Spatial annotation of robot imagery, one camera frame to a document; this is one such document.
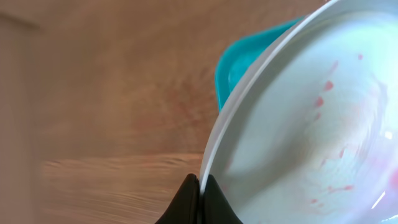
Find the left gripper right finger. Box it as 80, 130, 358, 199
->
201, 175, 243, 224

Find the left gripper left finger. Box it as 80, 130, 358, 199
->
155, 174, 199, 224

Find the light blue plate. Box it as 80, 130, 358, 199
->
200, 0, 397, 223

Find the teal plastic tray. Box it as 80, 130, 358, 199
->
215, 17, 303, 110

